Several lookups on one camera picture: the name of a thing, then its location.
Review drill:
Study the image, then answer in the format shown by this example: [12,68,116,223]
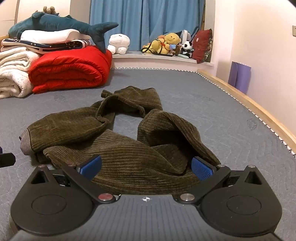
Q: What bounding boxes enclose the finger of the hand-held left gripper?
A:
[0,152,16,169]

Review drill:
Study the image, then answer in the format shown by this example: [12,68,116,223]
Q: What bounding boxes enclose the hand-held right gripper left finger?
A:
[30,155,117,204]

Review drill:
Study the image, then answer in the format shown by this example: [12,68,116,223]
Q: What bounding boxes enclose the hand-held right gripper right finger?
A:
[179,156,264,204]

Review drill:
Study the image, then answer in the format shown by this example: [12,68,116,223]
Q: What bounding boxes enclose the olive corduroy pants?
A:
[20,86,222,197]

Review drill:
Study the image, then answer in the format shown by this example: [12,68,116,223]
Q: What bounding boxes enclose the grey quilted mattress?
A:
[0,67,296,241]

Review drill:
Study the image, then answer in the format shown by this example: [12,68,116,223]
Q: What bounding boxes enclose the white folded fleece blanket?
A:
[0,46,42,100]

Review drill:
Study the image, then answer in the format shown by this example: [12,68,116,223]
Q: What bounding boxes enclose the purple yoga mat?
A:
[228,61,252,95]

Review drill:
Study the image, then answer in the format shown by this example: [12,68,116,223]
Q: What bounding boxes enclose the red folded quilt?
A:
[28,45,113,94]

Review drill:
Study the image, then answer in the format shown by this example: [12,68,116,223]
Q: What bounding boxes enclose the navy striped folded bedding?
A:
[1,38,93,55]

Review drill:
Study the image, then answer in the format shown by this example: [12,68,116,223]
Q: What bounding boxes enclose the white window sill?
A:
[112,50,219,67]

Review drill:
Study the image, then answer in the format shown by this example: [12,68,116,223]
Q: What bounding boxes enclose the red cushion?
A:
[191,28,213,64]

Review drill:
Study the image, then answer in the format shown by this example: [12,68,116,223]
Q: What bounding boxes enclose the panda plush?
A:
[181,40,194,58]

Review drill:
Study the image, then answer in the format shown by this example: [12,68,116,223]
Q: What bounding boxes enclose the white round plush toy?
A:
[107,34,130,55]

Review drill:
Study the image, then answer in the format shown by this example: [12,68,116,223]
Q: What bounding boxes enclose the white pillow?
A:
[17,29,92,44]

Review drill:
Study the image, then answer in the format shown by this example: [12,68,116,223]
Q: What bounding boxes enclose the yellow bear plush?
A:
[148,33,181,54]

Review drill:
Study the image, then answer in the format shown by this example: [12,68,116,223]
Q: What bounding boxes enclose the white desk fan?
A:
[180,30,193,43]

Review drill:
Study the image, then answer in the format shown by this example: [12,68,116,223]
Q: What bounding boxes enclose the blue shark plush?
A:
[8,11,119,53]

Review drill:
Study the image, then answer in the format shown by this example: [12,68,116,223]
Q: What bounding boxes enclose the brown plush toy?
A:
[43,6,60,16]

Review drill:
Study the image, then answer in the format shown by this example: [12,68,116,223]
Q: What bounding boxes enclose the blue curtain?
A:
[89,0,206,48]

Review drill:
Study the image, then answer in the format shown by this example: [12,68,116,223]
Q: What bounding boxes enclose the wooden bed frame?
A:
[0,35,296,154]

